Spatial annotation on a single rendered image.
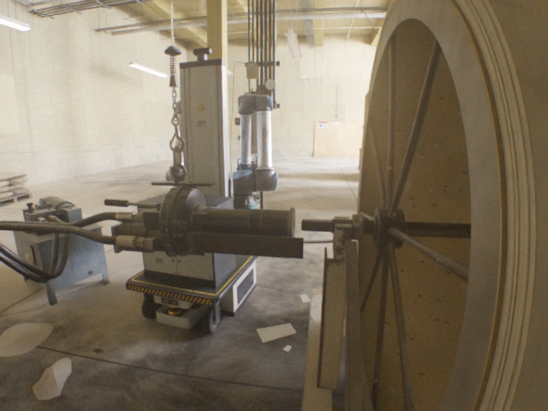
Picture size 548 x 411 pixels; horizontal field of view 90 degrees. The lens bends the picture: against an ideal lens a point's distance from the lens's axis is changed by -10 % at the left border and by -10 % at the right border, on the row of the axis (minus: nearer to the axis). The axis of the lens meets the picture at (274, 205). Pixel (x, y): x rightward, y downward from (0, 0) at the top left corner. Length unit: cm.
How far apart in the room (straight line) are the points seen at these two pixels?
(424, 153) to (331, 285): 108
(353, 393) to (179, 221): 79
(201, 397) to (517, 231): 158
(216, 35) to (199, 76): 829
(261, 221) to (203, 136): 125
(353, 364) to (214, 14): 1047
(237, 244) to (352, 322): 49
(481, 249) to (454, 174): 159
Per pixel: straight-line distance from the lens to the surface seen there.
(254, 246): 115
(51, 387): 206
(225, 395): 176
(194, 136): 232
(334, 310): 127
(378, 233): 115
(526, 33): 55
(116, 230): 143
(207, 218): 122
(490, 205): 49
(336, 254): 115
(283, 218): 114
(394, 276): 109
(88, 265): 291
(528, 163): 44
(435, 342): 190
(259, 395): 174
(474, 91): 56
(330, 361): 142
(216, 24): 1069
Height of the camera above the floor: 126
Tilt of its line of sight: 13 degrees down
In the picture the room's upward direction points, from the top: straight up
